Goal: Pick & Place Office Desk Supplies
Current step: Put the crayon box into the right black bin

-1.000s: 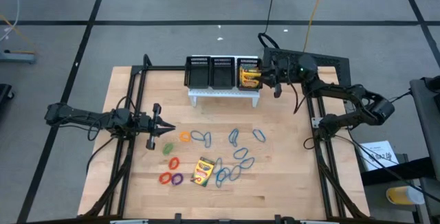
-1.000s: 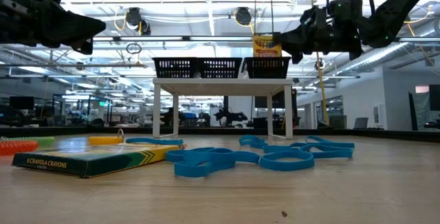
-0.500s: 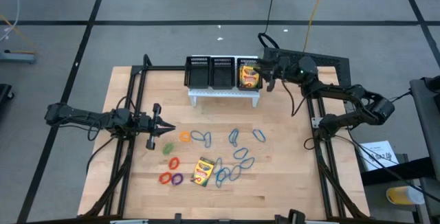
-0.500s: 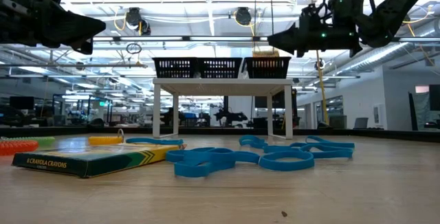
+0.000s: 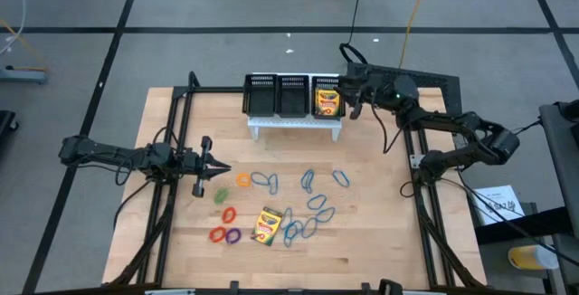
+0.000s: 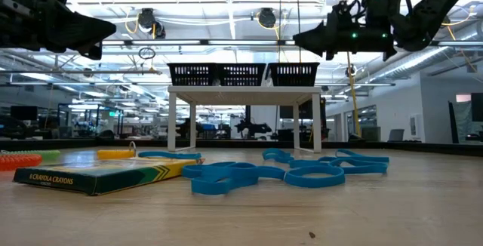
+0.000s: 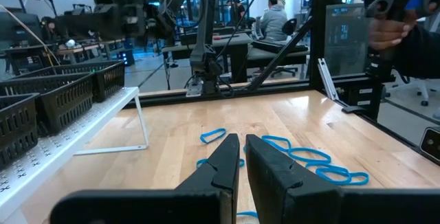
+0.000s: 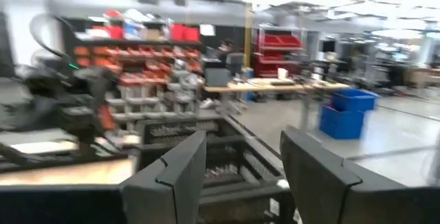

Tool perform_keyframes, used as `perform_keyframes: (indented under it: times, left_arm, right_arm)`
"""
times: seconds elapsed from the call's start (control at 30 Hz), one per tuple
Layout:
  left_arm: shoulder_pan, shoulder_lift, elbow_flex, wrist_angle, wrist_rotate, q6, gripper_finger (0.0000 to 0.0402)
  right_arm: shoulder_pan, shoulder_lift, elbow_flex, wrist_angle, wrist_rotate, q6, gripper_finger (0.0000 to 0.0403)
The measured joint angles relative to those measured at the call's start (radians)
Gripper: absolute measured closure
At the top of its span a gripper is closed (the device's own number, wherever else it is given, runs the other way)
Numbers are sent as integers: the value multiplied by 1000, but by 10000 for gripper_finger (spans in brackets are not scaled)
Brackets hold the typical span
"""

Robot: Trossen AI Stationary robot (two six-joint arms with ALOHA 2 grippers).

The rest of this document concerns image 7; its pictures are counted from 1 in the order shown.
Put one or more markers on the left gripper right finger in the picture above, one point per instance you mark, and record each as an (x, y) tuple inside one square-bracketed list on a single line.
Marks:
[(309, 203)]

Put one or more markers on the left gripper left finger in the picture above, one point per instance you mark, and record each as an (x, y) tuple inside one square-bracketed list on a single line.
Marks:
[(192, 203)]

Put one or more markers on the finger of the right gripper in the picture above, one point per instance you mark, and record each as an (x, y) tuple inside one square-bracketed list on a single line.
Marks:
[(67, 26)]

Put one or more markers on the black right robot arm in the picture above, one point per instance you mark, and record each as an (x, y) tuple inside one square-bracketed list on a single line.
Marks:
[(206, 28)]

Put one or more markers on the wooden desk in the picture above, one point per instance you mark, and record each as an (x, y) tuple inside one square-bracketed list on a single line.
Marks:
[(86, 48)]

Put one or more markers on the white office chair base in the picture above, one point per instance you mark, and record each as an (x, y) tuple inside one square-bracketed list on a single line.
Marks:
[(421, 90)]

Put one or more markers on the black office chair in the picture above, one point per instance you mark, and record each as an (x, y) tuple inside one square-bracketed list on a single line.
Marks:
[(290, 26)]

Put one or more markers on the black monitor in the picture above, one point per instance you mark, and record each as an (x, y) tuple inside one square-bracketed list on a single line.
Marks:
[(20, 31)]

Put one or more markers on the black box with white labels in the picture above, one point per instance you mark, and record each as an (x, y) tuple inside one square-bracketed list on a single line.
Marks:
[(350, 95)]

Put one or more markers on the white perforated metal shelf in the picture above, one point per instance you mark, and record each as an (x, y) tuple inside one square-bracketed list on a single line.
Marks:
[(51, 155)]

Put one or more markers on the black keyboard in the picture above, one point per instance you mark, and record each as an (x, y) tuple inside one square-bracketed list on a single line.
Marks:
[(275, 47)]

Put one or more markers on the grey partition panel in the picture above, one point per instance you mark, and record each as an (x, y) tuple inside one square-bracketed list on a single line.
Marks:
[(347, 45)]

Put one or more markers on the person's hand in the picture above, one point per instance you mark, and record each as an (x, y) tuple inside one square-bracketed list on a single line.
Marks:
[(388, 33)]

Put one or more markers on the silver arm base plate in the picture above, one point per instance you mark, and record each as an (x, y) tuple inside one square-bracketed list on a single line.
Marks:
[(194, 90)]

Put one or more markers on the silver metal bracket strip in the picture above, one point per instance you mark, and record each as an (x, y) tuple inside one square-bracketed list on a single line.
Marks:
[(326, 79)]

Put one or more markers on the small silver-rimmed camera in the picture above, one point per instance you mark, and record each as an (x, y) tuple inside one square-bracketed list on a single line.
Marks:
[(431, 143)]

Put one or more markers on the black aluminium table frame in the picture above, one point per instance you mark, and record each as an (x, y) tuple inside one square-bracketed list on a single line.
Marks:
[(318, 28)]

